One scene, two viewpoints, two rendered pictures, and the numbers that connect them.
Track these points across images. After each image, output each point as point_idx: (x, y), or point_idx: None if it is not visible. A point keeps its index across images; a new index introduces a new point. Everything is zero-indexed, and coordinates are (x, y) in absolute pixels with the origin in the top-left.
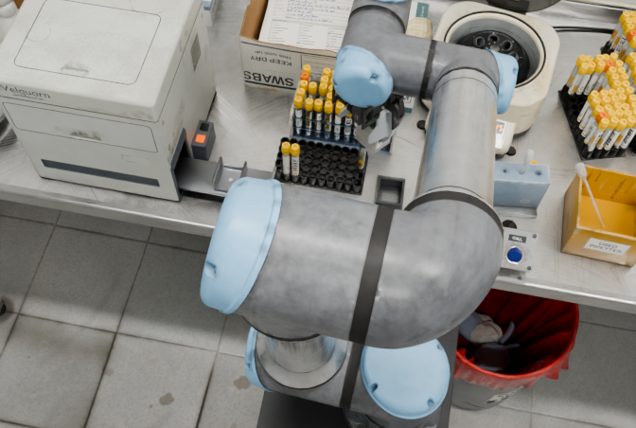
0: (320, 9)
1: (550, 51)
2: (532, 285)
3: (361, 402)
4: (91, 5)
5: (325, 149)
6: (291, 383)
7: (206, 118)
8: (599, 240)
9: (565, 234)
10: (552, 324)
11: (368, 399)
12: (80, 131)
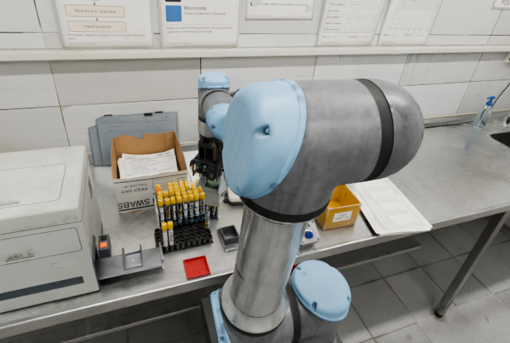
0: (150, 165)
1: None
2: (321, 250)
3: (307, 325)
4: (10, 169)
5: (182, 226)
6: (264, 328)
7: None
8: (338, 213)
9: (320, 220)
10: None
11: (311, 319)
12: (16, 253)
